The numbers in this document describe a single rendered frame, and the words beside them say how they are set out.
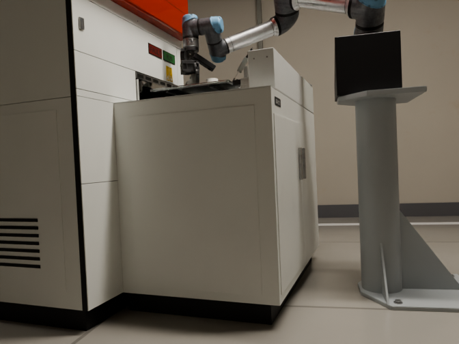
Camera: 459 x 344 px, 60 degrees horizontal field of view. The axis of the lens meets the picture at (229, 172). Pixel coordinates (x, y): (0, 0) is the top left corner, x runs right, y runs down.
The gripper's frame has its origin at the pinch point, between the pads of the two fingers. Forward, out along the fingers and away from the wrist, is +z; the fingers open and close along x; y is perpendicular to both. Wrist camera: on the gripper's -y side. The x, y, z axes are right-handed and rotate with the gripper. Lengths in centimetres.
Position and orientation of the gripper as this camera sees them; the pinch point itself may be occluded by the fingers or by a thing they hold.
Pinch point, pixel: (197, 91)
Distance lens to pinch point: 192.6
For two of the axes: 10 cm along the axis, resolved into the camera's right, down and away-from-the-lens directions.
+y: -9.7, 0.5, -2.4
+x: 2.4, 0.1, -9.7
